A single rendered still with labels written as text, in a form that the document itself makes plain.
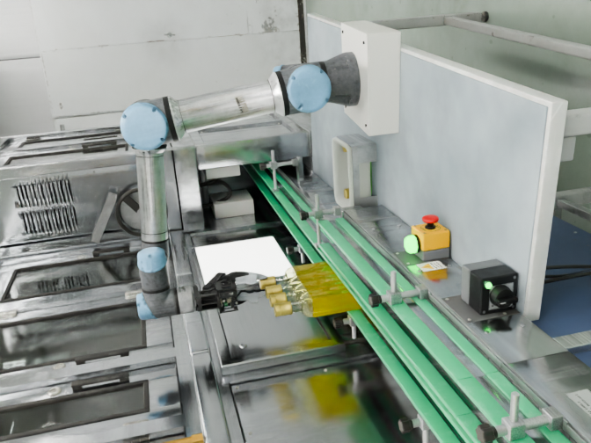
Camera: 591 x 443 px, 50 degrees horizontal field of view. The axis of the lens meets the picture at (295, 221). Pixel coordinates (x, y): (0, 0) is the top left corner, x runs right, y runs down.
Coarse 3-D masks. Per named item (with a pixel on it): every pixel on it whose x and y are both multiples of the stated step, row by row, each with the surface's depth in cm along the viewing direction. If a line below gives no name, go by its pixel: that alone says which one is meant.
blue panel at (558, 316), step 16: (560, 224) 173; (560, 240) 162; (576, 240) 161; (560, 256) 153; (576, 256) 152; (560, 272) 144; (576, 272) 144; (544, 288) 137; (560, 288) 137; (576, 288) 136; (544, 304) 131; (560, 304) 130; (576, 304) 130; (544, 320) 125; (560, 320) 124; (576, 320) 124; (560, 336) 119
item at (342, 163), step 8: (336, 144) 205; (344, 144) 193; (336, 152) 206; (344, 152) 206; (336, 160) 207; (344, 160) 207; (336, 168) 208; (344, 168) 208; (352, 168) 193; (336, 176) 209; (344, 176) 209; (352, 176) 194; (336, 184) 210; (344, 184) 210; (352, 184) 193; (336, 192) 211; (352, 192) 194; (336, 200) 210; (344, 200) 208; (352, 200) 195
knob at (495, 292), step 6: (498, 288) 122; (504, 288) 121; (492, 294) 122; (498, 294) 121; (504, 294) 121; (510, 294) 121; (492, 300) 122; (498, 300) 120; (504, 300) 120; (510, 300) 120; (516, 300) 121; (498, 306) 122; (504, 306) 122
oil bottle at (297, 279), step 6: (330, 270) 181; (300, 276) 178; (306, 276) 178; (312, 276) 178; (318, 276) 177; (324, 276) 177; (330, 276) 177; (336, 276) 177; (294, 282) 175; (300, 282) 175; (294, 288) 175
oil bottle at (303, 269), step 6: (312, 264) 185; (318, 264) 185; (324, 264) 184; (288, 270) 182; (294, 270) 182; (300, 270) 181; (306, 270) 181; (312, 270) 181; (318, 270) 181; (324, 270) 182; (288, 276) 180; (294, 276) 180; (288, 282) 181
